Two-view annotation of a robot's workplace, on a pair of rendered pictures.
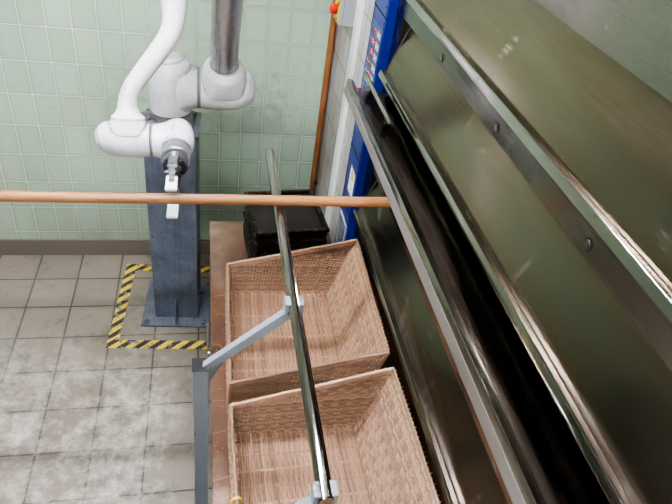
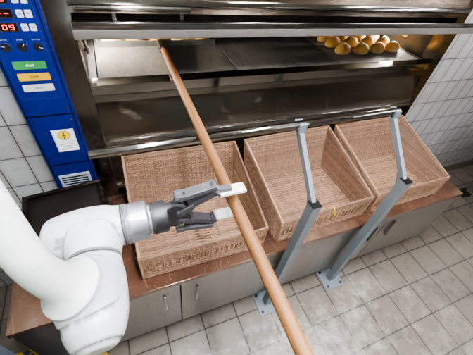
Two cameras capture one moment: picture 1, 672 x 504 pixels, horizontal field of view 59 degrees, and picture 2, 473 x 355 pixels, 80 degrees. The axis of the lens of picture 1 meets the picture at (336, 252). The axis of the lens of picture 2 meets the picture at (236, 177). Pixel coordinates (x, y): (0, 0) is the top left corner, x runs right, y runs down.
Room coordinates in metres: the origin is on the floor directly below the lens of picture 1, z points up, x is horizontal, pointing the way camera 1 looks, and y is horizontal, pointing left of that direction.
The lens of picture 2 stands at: (1.43, 0.92, 1.73)
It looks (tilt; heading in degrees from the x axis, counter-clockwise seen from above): 45 degrees down; 257
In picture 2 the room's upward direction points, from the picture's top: 10 degrees clockwise
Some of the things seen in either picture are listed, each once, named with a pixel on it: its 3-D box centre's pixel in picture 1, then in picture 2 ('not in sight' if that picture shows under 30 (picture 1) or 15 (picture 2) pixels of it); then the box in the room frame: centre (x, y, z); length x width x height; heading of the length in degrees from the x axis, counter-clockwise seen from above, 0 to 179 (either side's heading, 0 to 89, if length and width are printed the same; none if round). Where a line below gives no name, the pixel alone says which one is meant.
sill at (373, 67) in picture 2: not in sight; (294, 73); (0.95, -0.35, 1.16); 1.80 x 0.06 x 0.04; 16
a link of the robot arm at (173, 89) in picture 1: (172, 82); not in sight; (2.10, 0.72, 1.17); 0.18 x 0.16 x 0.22; 107
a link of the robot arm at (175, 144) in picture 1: (176, 156); (137, 221); (1.55, 0.53, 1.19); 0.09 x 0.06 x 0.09; 105
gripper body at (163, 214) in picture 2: (174, 168); (170, 214); (1.48, 0.51, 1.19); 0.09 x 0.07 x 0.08; 15
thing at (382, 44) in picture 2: not in sight; (342, 30); (0.50, -0.91, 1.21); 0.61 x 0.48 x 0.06; 106
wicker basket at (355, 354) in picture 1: (298, 319); (193, 202); (1.42, 0.09, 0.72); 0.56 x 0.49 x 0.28; 15
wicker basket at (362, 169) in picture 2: not in sight; (386, 160); (0.27, -0.24, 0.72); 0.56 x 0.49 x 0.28; 16
